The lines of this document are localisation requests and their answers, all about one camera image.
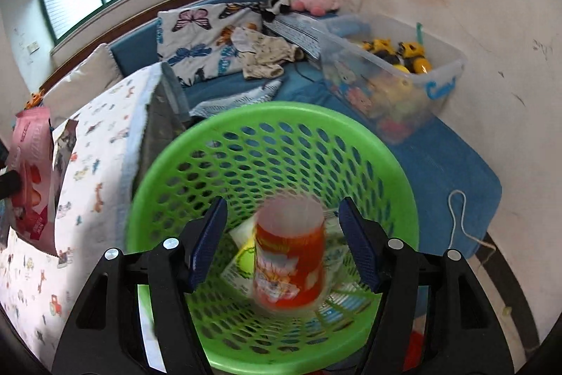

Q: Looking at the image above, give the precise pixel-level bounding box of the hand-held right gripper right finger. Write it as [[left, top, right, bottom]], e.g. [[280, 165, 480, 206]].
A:
[[338, 196, 515, 375]]

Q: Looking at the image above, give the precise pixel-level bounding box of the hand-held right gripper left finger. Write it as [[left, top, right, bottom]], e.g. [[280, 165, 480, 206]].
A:
[[52, 196, 229, 375]]

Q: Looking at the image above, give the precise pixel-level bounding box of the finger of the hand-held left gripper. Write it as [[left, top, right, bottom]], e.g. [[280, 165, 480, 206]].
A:
[[0, 170, 22, 202]]

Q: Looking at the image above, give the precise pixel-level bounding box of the pink snack packet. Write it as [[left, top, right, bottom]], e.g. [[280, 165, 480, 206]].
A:
[[6, 107, 58, 255]]

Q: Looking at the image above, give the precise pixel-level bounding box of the red snack cup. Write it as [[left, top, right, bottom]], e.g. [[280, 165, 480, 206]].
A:
[[252, 193, 328, 310]]

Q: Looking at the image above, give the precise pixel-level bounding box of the green plastic mesh basket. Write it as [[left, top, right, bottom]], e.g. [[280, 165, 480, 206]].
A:
[[126, 102, 418, 375]]

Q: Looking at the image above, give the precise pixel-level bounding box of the dark printed packet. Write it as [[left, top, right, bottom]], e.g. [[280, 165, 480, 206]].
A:
[[53, 118, 79, 174]]

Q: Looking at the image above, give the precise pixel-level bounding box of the orange toy figure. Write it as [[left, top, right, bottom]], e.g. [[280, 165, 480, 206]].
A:
[[24, 91, 47, 111]]

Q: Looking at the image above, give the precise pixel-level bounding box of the printed white blanket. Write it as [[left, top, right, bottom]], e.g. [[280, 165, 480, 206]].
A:
[[0, 65, 185, 362]]

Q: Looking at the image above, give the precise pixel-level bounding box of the blue mattress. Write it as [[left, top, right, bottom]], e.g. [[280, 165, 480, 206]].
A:
[[110, 0, 502, 261]]

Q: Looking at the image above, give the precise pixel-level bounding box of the white cushion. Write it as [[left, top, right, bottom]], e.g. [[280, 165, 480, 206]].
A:
[[41, 43, 124, 109]]

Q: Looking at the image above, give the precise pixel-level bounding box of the blue and white striped cloth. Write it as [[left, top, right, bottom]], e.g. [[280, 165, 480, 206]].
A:
[[189, 78, 284, 118]]

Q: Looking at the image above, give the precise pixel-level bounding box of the yellow toy truck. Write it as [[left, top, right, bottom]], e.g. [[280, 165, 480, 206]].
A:
[[362, 39, 400, 65], [397, 42, 433, 76]]

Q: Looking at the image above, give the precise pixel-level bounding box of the cream child's clothing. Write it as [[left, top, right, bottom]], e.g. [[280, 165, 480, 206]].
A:
[[230, 27, 299, 80]]

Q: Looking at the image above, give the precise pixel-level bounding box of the clear plastic storage bin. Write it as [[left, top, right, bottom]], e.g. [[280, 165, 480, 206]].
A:
[[318, 14, 467, 145]]

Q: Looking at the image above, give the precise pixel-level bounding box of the blue and white patterned cloth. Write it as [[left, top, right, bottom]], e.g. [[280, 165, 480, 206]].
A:
[[274, 12, 334, 59]]

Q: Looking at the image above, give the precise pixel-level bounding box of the butterfly print blanket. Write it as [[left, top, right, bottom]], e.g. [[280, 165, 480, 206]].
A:
[[156, 4, 264, 88]]

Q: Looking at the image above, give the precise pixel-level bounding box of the white cord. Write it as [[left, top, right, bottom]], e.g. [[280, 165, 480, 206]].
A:
[[448, 189, 497, 253]]

